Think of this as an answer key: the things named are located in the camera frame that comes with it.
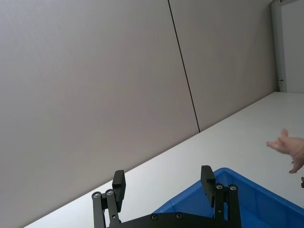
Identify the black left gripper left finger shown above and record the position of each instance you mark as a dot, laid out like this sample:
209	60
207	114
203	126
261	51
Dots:
118	190

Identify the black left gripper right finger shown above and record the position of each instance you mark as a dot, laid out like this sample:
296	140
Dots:
211	190

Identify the person's hand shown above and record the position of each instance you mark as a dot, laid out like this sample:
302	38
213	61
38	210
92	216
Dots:
291	148

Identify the blue plastic bin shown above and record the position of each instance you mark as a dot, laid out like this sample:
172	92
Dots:
259	202

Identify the small dark object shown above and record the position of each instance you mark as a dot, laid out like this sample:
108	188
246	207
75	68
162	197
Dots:
302	182

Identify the pale grey door frame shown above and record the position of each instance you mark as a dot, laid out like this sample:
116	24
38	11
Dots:
277	45

